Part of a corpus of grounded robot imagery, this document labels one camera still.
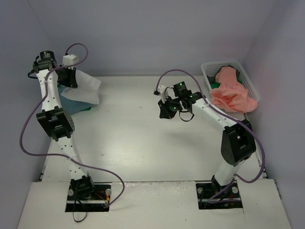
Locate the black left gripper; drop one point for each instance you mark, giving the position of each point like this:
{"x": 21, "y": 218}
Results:
{"x": 67, "y": 78}

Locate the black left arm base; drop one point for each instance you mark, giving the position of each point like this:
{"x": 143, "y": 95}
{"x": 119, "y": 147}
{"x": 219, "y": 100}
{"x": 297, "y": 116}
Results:
{"x": 97, "y": 201}

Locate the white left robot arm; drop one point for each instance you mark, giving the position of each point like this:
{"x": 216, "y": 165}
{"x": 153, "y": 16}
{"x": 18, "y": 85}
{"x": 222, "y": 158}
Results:
{"x": 55, "y": 121}

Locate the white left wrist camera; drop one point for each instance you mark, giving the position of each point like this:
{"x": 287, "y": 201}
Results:
{"x": 69, "y": 59}

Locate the pink t shirt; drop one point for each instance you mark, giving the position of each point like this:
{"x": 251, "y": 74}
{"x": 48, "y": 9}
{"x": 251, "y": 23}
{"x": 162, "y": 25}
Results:
{"x": 231, "y": 95}

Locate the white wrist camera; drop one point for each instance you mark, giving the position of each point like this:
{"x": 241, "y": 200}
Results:
{"x": 162, "y": 92}
{"x": 69, "y": 59}

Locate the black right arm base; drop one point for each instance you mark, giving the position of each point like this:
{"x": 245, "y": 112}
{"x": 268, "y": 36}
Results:
{"x": 210, "y": 196}

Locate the grey-blue t shirt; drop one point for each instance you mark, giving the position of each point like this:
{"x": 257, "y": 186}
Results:
{"x": 71, "y": 106}

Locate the white t shirt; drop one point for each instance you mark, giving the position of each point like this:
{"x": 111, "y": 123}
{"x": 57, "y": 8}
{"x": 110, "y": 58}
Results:
{"x": 87, "y": 90}

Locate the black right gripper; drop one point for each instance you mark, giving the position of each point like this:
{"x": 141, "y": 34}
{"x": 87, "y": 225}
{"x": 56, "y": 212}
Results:
{"x": 165, "y": 111}

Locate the dark green basket t shirt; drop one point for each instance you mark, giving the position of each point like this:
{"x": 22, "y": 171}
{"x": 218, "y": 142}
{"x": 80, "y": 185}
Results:
{"x": 212, "y": 79}

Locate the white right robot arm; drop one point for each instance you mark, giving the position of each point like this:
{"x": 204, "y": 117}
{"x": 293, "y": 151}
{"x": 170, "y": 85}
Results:
{"x": 237, "y": 143}

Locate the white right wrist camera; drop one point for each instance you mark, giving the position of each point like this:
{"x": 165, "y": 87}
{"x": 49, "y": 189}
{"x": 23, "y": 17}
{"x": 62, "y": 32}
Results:
{"x": 162, "y": 92}

